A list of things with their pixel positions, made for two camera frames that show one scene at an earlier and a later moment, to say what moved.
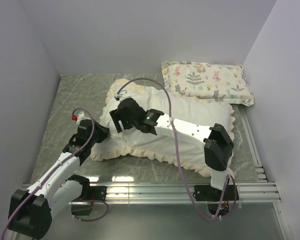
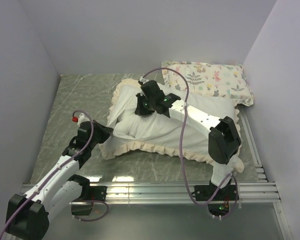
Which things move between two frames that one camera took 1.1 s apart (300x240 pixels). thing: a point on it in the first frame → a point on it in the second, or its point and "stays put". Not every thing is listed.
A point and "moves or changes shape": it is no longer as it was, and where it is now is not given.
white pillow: x=128 y=144 moves or changes shape
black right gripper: x=117 y=116 → x=141 y=110
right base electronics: x=223 y=209 stays put
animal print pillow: x=224 y=82 stays put
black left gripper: x=104 y=131 stays put
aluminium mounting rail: x=262 y=190 stays put
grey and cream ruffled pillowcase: x=189 y=153 moves or changes shape
